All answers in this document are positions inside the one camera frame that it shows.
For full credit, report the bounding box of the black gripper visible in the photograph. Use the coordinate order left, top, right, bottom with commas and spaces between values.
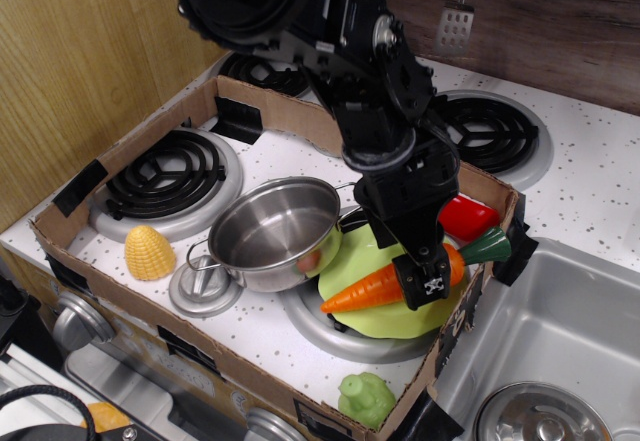
354, 134, 460, 311

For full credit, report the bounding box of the orange toy carrot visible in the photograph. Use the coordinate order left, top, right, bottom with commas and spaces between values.
320, 227, 512, 314

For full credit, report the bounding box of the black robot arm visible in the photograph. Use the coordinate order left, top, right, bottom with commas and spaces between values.
178, 0, 460, 309

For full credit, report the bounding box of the light green plastic plate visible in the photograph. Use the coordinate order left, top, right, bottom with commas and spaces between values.
318, 224, 466, 339

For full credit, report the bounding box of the red toy pepper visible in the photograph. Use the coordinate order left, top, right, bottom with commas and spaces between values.
438, 194, 500, 242

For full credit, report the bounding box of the front right black burner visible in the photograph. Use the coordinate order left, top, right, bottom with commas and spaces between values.
277, 203, 471, 365

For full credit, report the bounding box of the stainless steel pot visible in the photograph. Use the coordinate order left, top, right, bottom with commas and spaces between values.
186, 176, 354, 293

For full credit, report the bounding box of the green toy vegetable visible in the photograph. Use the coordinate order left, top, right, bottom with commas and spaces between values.
338, 372, 396, 430

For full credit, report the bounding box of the back right black burner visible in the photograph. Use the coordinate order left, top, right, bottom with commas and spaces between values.
441, 90, 554, 192

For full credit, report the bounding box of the grey toy sink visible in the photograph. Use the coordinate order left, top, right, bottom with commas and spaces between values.
436, 239, 639, 440

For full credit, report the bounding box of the brown cardboard fence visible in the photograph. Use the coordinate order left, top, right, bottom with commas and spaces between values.
32, 76, 528, 440

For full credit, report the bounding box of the silver sink drain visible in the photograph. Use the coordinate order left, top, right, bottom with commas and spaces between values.
473, 382, 613, 440

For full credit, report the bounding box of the silver stove knob front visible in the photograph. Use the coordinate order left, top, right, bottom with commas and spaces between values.
168, 256, 243, 318

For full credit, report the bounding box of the silver oven knob middle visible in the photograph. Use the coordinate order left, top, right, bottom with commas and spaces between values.
243, 407, 306, 441

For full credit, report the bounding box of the silver oven knob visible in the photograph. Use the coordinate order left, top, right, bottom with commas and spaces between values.
52, 291, 116, 352
243, 407, 306, 441

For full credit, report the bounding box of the front left black burner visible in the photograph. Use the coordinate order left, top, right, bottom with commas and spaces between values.
90, 128, 243, 243

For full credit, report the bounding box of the hanging metal spatula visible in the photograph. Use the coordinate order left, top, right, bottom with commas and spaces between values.
434, 0, 475, 57

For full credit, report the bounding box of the yellow toy corn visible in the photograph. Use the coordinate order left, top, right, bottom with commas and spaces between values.
125, 225, 176, 281

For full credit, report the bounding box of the silver oven knob left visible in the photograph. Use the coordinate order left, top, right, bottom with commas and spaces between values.
52, 291, 116, 352

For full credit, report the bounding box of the orange toy piece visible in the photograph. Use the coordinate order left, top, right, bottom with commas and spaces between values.
87, 402, 131, 433

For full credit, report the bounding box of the black cable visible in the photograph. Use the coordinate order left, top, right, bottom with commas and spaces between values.
0, 383, 97, 441

